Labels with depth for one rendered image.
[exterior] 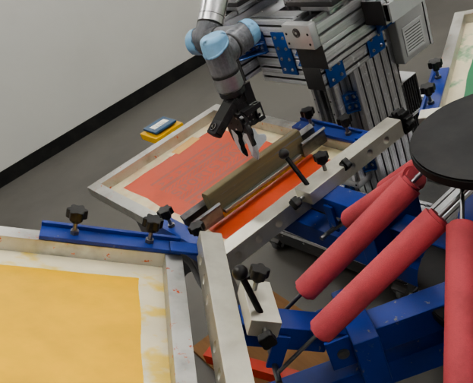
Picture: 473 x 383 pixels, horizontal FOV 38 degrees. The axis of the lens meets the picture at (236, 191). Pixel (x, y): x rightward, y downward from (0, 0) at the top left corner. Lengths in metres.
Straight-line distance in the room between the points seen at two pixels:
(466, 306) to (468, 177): 0.20
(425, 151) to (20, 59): 4.52
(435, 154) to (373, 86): 1.70
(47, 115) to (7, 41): 0.64
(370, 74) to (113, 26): 3.26
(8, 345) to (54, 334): 0.08
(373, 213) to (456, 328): 0.30
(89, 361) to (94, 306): 0.15
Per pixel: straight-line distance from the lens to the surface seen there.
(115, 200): 2.19
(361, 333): 1.28
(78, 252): 1.48
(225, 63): 1.78
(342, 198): 1.66
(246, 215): 1.89
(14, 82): 5.47
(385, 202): 1.27
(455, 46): 2.42
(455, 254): 1.12
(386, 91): 2.95
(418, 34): 3.01
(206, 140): 2.40
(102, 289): 1.41
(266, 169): 1.94
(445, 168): 1.15
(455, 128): 1.26
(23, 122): 5.53
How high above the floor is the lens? 1.93
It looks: 29 degrees down
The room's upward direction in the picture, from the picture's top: 22 degrees counter-clockwise
